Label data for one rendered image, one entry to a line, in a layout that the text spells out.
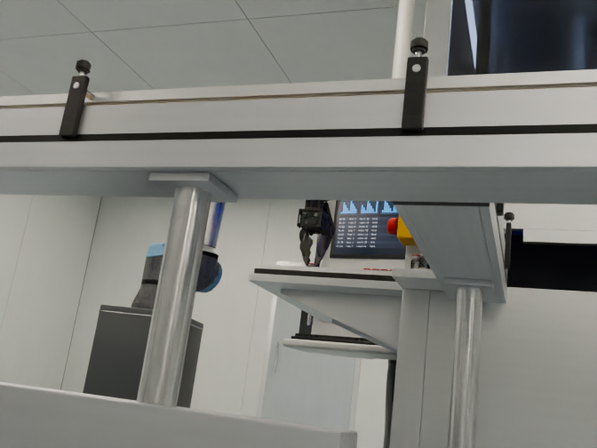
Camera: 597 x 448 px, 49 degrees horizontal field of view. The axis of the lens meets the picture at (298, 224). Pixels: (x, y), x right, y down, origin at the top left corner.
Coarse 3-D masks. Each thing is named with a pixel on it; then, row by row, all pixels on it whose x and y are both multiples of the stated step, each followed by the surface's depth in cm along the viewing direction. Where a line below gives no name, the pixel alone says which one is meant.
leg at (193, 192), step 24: (168, 192) 91; (192, 192) 87; (216, 192) 89; (192, 216) 86; (168, 240) 86; (192, 240) 86; (168, 264) 85; (192, 264) 85; (168, 288) 84; (192, 288) 85; (168, 312) 83; (192, 312) 86; (168, 336) 82; (144, 360) 83; (168, 360) 82; (144, 384) 81; (168, 384) 81
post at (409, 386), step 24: (432, 0) 174; (432, 24) 172; (432, 48) 170; (432, 72) 168; (408, 264) 155; (408, 312) 152; (408, 336) 151; (408, 360) 149; (408, 384) 148; (408, 408) 146; (408, 432) 145
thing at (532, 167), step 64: (0, 128) 96; (64, 128) 91; (128, 128) 89; (192, 128) 85; (256, 128) 82; (320, 128) 79; (384, 128) 77; (448, 128) 74; (512, 128) 72; (576, 128) 70; (0, 192) 108; (64, 192) 103; (128, 192) 98; (256, 192) 90; (320, 192) 87; (384, 192) 84; (448, 192) 81; (512, 192) 78; (576, 192) 75
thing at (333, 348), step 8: (288, 344) 245; (296, 344) 244; (304, 344) 242; (312, 344) 241; (320, 344) 239; (328, 344) 238; (336, 344) 237; (344, 344) 235; (352, 344) 234; (360, 344) 233; (312, 352) 258; (320, 352) 254; (328, 352) 249; (336, 352) 245; (344, 352) 240; (352, 352) 236; (360, 352) 233; (368, 352) 231; (376, 352) 229; (384, 352) 228; (392, 352) 227
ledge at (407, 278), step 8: (392, 272) 142; (400, 272) 142; (408, 272) 141; (416, 272) 141; (424, 272) 140; (432, 272) 139; (400, 280) 145; (408, 280) 144; (416, 280) 143; (424, 280) 142; (432, 280) 141; (408, 288) 153; (416, 288) 151; (424, 288) 150; (432, 288) 149; (440, 288) 148
